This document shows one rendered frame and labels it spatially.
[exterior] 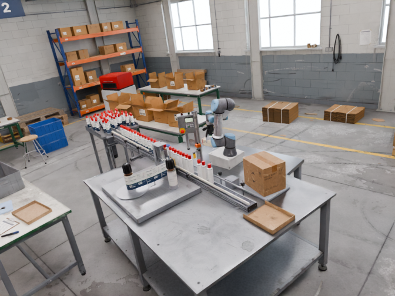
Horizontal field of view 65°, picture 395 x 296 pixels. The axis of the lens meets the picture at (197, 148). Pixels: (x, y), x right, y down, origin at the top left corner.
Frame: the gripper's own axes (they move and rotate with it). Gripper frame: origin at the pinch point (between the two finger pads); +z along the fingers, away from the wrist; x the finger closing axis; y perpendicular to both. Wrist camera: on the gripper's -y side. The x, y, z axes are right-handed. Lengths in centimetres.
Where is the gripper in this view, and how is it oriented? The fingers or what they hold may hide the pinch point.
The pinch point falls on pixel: (210, 140)
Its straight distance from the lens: 363.6
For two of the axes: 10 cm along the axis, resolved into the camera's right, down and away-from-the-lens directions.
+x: 6.7, -3.6, 6.5
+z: 1.0, 9.1, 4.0
